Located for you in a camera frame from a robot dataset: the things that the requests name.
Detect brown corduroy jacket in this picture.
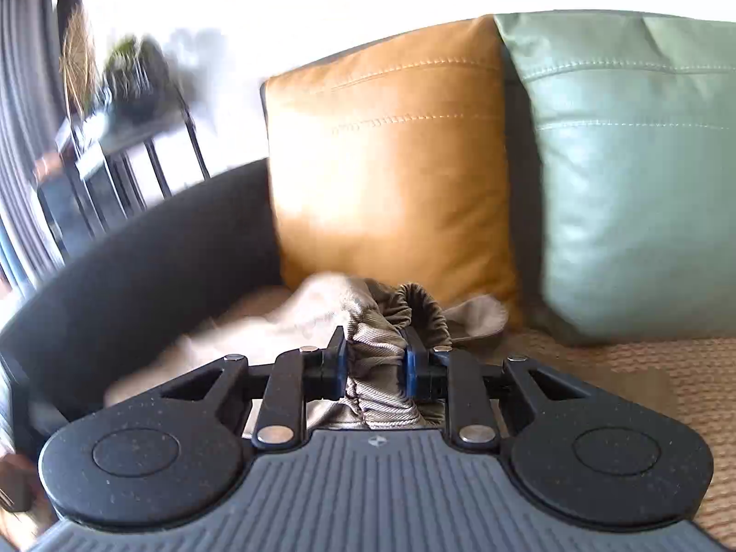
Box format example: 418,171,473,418
105,273,509,430

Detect orange leather cushion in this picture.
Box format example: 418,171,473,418
263,16,523,325

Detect woven brown seat mat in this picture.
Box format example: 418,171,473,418
217,283,736,547

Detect black metal side table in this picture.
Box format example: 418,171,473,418
34,92,211,257

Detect dried plant decoration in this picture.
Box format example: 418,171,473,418
60,5,173,120

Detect green leather cushion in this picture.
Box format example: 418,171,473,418
496,11,735,341

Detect black leather sofa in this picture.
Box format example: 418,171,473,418
1,160,282,459

